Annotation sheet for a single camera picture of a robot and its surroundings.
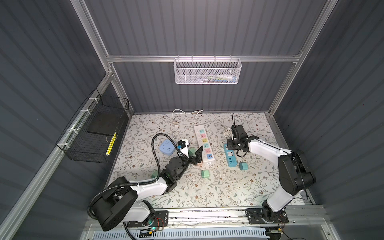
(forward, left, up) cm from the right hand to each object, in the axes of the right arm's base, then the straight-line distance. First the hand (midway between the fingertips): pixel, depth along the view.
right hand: (232, 144), depth 95 cm
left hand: (-10, +23, +14) cm, 29 cm away
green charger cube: (-18, +18, -4) cm, 26 cm away
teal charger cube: (-14, -5, -4) cm, 15 cm away
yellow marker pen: (-18, +63, +23) cm, 69 cm away
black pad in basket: (-4, +69, +26) cm, 74 cm away
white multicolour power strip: (-6, +16, -3) cm, 17 cm away
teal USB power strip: (-8, +2, -3) cm, 9 cm away
